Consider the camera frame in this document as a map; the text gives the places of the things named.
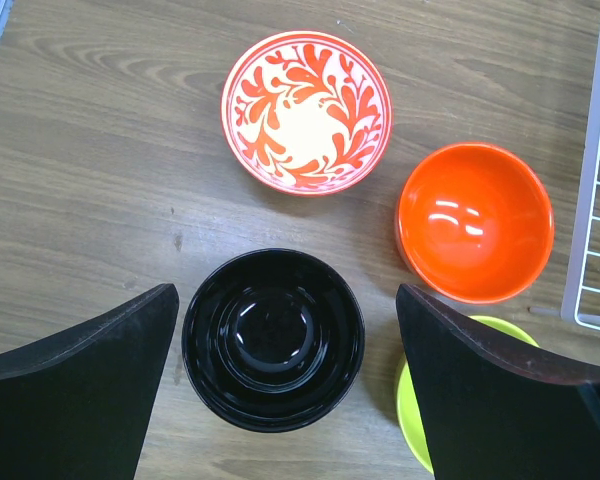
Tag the white bowl orange pattern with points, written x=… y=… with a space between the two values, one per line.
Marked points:
x=306 y=113

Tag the white wire dish rack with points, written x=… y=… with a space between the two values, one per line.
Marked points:
x=585 y=218

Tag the beige floral ceramic bowl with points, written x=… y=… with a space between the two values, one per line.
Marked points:
x=273 y=340

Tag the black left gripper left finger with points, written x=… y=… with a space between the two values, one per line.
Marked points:
x=77 y=404

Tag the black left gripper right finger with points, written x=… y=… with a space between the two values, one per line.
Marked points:
x=493 y=406

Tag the lime green bowl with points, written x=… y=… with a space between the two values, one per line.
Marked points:
x=406 y=404

